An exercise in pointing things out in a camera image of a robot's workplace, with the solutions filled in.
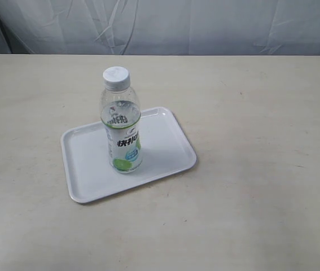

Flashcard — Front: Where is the clear plastic drink bottle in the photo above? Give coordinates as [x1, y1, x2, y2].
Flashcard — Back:
[99, 66, 142, 173]

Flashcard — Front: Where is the white rectangular tray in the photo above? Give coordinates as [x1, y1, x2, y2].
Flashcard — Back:
[60, 107, 197, 203]

